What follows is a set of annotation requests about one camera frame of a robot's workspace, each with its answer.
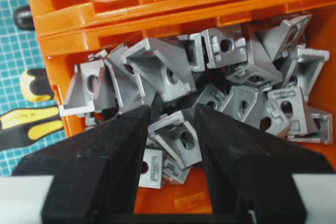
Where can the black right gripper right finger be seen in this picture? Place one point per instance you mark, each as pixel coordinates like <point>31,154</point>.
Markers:
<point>249,169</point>

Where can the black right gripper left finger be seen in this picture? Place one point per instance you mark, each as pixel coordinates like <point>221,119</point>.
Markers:
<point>95,173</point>

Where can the orange bin with brackets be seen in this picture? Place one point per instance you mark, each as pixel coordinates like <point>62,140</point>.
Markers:
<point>71,32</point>

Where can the green cutting mat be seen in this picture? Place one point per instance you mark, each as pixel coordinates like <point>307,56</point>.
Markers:
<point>19,51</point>

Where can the grey corner bracket bottom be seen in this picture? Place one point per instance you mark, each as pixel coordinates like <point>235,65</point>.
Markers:
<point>152,169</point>

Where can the grey corner bracket mid right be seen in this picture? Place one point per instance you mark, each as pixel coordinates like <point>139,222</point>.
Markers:
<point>244,104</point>

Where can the lower yellow screwdriver handle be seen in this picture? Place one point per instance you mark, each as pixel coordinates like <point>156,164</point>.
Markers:
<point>25,125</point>

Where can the yellow screwdriver handle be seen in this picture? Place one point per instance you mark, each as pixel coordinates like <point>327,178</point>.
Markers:
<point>34,85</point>
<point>25,125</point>

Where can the upper yellow screwdriver handle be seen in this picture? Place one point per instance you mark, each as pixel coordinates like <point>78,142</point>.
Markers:
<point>34,85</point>

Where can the grey corner bracket right edge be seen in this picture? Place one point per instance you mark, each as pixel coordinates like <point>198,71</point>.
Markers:
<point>304,65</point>

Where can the large grey corner bracket centre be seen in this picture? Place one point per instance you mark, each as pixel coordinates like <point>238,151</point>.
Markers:
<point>163,65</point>

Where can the black round handle knob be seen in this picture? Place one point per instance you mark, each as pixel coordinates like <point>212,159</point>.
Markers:
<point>23,18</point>

